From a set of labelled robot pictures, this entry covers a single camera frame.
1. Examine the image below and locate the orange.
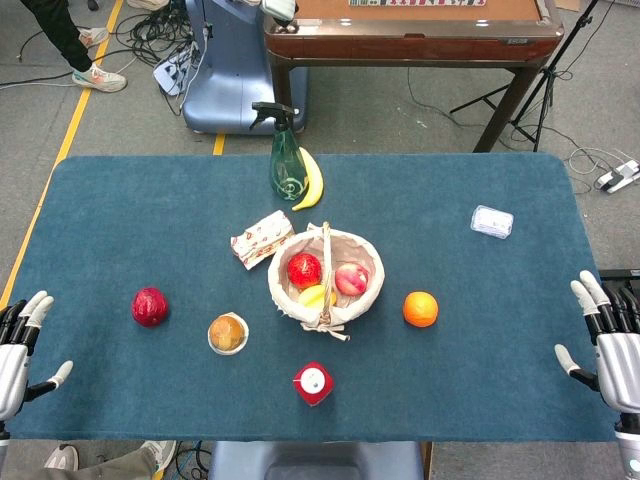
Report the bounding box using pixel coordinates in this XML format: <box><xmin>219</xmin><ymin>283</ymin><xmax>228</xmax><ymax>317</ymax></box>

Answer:
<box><xmin>402</xmin><ymin>291</ymin><xmax>440</xmax><ymax>329</ymax></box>

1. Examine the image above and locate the pink peach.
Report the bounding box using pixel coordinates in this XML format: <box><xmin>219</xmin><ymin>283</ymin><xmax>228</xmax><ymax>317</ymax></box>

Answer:
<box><xmin>334</xmin><ymin>262</ymin><xmax>371</xmax><ymax>297</ymax></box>

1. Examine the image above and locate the bread bun in paper cup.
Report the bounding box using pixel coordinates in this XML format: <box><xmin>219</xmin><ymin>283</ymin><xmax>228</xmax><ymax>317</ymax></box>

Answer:
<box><xmin>207</xmin><ymin>311</ymin><xmax>250</xmax><ymax>356</ymax></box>

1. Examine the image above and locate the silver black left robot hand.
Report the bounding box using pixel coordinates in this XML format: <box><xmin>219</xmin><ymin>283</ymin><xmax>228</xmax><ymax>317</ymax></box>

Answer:
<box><xmin>0</xmin><ymin>290</ymin><xmax>75</xmax><ymax>422</ymax></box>

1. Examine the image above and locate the black tripod stand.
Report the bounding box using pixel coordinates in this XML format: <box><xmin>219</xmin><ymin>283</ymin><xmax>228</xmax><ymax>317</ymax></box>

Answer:
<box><xmin>449</xmin><ymin>0</ymin><xmax>601</xmax><ymax>153</ymax></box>

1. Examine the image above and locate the grey blue robot torso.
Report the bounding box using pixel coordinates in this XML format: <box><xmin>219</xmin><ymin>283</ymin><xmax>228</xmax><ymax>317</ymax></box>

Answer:
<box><xmin>208</xmin><ymin>439</ymin><xmax>426</xmax><ymax>480</ymax></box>

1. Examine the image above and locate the brown mahjong table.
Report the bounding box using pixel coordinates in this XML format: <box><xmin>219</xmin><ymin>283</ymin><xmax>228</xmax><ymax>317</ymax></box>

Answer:
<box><xmin>263</xmin><ymin>0</ymin><xmax>565</xmax><ymax>154</ymax></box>

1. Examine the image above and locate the row of face-up mahjong tiles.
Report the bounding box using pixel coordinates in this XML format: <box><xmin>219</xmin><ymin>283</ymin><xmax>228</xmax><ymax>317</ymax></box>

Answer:
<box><xmin>348</xmin><ymin>0</ymin><xmax>488</xmax><ymax>8</ymax></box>

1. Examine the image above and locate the wicker basket with cloth liner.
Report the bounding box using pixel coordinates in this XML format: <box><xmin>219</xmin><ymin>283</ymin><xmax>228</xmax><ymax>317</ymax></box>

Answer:
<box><xmin>267</xmin><ymin>221</ymin><xmax>387</xmax><ymax>343</ymax></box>

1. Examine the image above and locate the person in black trousers standing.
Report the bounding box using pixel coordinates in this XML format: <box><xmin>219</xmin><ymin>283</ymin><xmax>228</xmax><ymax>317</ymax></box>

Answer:
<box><xmin>19</xmin><ymin>0</ymin><xmax>128</xmax><ymax>94</ymax></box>

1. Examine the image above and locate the clear plastic box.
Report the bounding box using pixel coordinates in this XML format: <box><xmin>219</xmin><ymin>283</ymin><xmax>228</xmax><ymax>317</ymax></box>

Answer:
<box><xmin>469</xmin><ymin>204</ymin><xmax>515</xmax><ymax>240</ymax></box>

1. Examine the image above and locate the tangled black cable bundle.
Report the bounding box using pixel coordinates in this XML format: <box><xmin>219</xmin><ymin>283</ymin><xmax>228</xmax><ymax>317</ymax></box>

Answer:
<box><xmin>113</xmin><ymin>0</ymin><xmax>201</xmax><ymax>69</ymax></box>

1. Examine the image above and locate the black cable under table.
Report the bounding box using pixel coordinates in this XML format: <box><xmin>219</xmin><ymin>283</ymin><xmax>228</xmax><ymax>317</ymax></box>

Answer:
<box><xmin>406</xmin><ymin>67</ymin><xmax>484</xmax><ymax>130</ymax></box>

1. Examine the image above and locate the blue felt tablecloth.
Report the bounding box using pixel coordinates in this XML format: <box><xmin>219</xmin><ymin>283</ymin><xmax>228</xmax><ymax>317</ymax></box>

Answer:
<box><xmin>7</xmin><ymin>153</ymin><xmax>617</xmax><ymax>444</ymax></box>

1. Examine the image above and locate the yellow banana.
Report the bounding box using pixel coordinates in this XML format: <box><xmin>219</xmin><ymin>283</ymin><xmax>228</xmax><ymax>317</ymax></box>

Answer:
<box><xmin>291</xmin><ymin>146</ymin><xmax>325</xmax><ymax>212</ymax></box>

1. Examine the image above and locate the white cable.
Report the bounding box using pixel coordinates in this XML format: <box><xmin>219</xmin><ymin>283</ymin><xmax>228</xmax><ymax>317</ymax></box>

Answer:
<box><xmin>563</xmin><ymin>146</ymin><xmax>640</xmax><ymax>196</ymax></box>

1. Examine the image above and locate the green transparent spray bottle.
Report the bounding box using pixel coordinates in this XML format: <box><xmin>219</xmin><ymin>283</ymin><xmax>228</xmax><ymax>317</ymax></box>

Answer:
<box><xmin>249</xmin><ymin>101</ymin><xmax>309</xmax><ymax>202</ymax></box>

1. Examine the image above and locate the yellow fruit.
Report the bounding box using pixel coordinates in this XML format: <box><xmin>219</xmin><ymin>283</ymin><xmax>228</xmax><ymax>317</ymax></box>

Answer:
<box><xmin>298</xmin><ymin>284</ymin><xmax>338</xmax><ymax>309</ymax></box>

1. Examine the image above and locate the bright red shiny fruit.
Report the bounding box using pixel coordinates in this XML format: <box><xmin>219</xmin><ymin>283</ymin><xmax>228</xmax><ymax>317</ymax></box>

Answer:
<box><xmin>286</xmin><ymin>252</ymin><xmax>323</xmax><ymax>291</ymax></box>

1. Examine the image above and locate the red juice bottle white cap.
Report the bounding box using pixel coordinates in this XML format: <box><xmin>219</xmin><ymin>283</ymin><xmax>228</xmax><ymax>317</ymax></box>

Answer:
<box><xmin>292</xmin><ymin>361</ymin><xmax>335</xmax><ymax>408</ymax></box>

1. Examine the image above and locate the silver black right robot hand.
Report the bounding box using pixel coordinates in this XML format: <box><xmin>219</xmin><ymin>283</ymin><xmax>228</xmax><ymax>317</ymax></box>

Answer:
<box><xmin>553</xmin><ymin>269</ymin><xmax>640</xmax><ymax>417</ymax></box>

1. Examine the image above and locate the white foot pedal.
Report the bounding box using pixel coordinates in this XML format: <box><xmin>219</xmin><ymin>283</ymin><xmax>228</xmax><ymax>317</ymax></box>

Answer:
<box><xmin>593</xmin><ymin>158</ymin><xmax>640</xmax><ymax>194</ymax></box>

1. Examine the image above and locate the person in grey trousers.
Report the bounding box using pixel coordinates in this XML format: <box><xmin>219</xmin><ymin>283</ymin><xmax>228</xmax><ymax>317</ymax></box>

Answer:
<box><xmin>0</xmin><ymin>438</ymin><xmax>177</xmax><ymax>480</ymax></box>

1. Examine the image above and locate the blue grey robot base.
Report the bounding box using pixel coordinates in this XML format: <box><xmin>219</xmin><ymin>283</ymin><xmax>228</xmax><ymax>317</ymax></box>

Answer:
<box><xmin>180</xmin><ymin>0</ymin><xmax>309</xmax><ymax>135</ymax></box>

